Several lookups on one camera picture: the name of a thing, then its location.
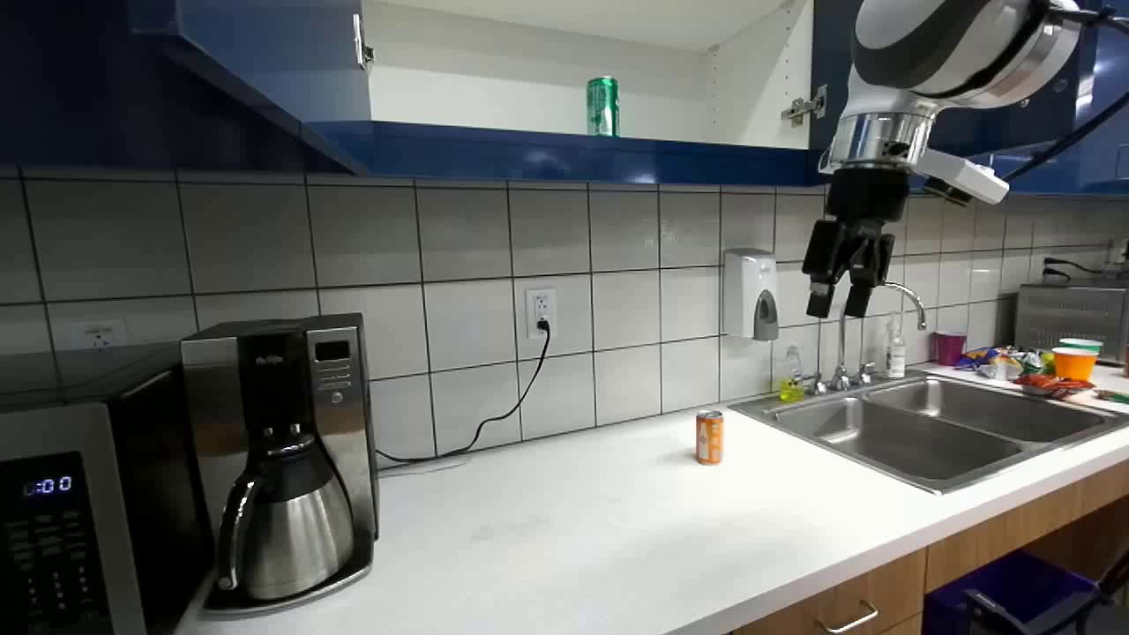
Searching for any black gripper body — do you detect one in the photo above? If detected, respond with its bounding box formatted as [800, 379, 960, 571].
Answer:
[814, 170, 910, 275]

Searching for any green soda can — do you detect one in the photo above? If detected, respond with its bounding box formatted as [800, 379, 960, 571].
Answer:
[585, 73, 620, 139]

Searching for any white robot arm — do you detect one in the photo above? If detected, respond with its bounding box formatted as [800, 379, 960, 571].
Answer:
[800, 0, 1125, 317]

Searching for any blue upper cabinet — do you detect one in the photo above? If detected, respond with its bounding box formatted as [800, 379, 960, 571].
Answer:
[127, 0, 820, 185]

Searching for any orange soda can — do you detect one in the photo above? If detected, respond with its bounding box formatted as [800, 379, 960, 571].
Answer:
[697, 410, 723, 466]

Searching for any white soap bottle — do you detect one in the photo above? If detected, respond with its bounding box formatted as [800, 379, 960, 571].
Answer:
[887, 330, 907, 379]

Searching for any chrome gooseneck faucet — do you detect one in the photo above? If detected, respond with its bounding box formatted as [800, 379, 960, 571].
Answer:
[827, 315, 904, 393]

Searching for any purple cup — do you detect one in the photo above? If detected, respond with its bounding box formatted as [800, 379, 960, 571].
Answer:
[927, 331, 964, 368]

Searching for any yellow dish soap bottle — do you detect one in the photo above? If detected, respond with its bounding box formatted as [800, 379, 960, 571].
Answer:
[773, 346, 806, 404]

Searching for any stainless steel double sink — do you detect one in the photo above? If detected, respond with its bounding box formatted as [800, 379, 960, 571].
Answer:
[741, 379, 1125, 493]

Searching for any stainless steel appliance box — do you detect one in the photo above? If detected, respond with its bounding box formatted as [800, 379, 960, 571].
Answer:
[1018, 287, 1129, 359]

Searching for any orange cup with lid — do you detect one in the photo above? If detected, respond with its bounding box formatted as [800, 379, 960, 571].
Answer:
[1052, 339, 1101, 383]

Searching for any blue recycling bin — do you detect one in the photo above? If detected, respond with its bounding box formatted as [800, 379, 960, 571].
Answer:
[925, 551, 1093, 635]

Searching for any stainless black coffee maker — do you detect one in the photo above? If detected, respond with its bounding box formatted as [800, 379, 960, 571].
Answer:
[182, 315, 378, 615]

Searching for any stainless steel coffee carafe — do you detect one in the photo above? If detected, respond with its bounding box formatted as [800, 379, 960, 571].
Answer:
[218, 422, 354, 605]

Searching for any black stainless microwave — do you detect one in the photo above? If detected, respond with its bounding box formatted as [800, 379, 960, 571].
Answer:
[0, 359, 213, 635]

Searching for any white wall soap dispenser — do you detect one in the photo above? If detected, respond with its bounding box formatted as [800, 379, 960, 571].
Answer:
[723, 251, 781, 343]

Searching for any black power cord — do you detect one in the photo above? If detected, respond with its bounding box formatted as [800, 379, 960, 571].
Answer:
[372, 317, 559, 471]

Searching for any white wall power outlet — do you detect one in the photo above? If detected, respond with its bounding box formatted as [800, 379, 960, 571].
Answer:
[527, 291, 559, 339]

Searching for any wooden drawer with handle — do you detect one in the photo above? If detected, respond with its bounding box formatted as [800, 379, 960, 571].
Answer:
[730, 555, 925, 635]

